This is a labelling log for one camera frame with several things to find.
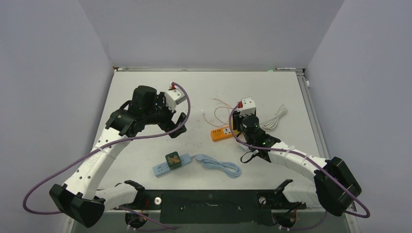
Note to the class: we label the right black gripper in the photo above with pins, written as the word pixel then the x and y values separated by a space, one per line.
pixel 238 120

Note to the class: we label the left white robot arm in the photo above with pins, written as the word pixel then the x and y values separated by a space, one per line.
pixel 79 197

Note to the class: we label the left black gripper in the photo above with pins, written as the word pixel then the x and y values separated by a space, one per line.
pixel 168 125

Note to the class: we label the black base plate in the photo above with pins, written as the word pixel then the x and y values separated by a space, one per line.
pixel 215 206

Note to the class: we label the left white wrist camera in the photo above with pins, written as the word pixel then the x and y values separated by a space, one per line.
pixel 174 96

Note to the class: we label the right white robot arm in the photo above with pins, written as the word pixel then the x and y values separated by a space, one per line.
pixel 331 183

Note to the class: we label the white plug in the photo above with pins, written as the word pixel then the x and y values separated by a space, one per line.
pixel 243 147

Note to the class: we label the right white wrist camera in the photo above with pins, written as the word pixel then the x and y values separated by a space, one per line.
pixel 248 107

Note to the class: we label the orange power strip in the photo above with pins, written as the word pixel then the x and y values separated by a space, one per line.
pixel 220 134

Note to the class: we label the aluminium frame rail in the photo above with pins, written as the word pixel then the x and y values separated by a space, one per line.
pixel 284 111

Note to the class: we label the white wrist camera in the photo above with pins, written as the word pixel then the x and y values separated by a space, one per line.
pixel 248 107
pixel 174 96

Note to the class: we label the dark green cube adapter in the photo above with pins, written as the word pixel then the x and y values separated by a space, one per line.
pixel 173 160

